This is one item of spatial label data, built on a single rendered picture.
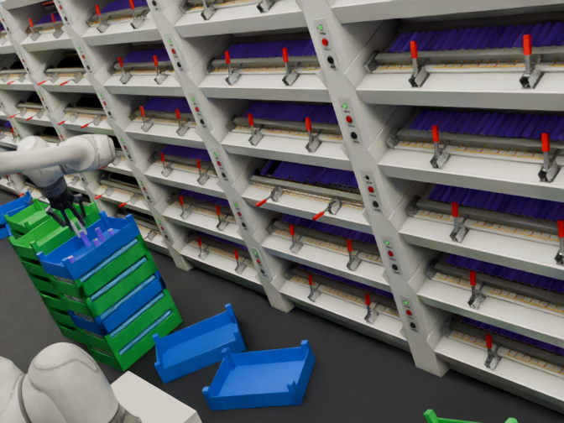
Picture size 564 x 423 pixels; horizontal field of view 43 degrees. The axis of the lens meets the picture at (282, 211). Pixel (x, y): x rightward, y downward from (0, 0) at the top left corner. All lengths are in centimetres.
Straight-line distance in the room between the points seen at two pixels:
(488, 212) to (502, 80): 38
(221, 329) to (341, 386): 62
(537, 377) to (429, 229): 44
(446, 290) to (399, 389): 36
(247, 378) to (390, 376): 48
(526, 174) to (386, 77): 38
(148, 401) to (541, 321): 103
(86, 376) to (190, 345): 81
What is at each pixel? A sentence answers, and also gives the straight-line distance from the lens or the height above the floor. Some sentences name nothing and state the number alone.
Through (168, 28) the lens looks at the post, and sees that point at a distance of 221.
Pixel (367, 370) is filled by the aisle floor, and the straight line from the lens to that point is 218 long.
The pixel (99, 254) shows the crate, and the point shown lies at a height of 43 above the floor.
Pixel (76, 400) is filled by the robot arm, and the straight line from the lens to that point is 186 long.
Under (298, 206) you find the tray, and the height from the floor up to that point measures 49.
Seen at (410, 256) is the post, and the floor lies 40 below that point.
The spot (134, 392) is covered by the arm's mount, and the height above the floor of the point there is 24.
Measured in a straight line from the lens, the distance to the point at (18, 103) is 418.
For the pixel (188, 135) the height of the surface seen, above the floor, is 68.
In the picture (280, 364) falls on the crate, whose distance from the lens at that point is 232.
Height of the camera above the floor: 135
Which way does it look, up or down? 24 degrees down
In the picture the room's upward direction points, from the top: 21 degrees counter-clockwise
